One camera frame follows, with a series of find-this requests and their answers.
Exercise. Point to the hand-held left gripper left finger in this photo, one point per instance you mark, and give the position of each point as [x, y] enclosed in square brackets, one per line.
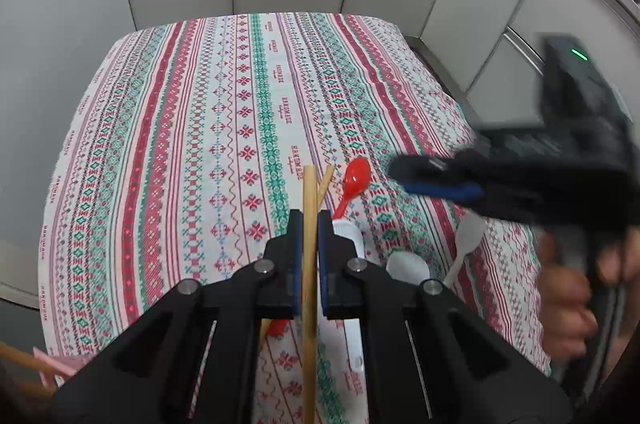
[298, 264]

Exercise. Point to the white textured rice paddle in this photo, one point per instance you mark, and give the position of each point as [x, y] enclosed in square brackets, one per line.
[348, 231]

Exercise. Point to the red plastic spoon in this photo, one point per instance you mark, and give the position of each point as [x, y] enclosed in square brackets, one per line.
[357, 176]

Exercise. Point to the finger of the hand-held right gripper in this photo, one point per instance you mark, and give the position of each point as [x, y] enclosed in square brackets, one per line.
[445, 193]
[430, 169]

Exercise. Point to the striped patterned tablecloth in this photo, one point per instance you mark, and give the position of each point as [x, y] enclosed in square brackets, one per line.
[200, 129]

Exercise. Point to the white soup spoon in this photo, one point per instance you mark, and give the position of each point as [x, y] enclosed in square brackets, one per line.
[407, 265]

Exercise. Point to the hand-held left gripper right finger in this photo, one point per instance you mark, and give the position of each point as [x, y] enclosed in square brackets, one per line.
[322, 264]

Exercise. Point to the person's right hand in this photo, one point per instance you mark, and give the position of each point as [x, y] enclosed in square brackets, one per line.
[565, 304]

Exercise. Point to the pink perforated utensil holder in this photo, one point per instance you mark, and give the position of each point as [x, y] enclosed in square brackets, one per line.
[60, 363]

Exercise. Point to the light wooden chopstick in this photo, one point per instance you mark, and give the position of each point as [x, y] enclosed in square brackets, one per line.
[327, 180]
[310, 204]

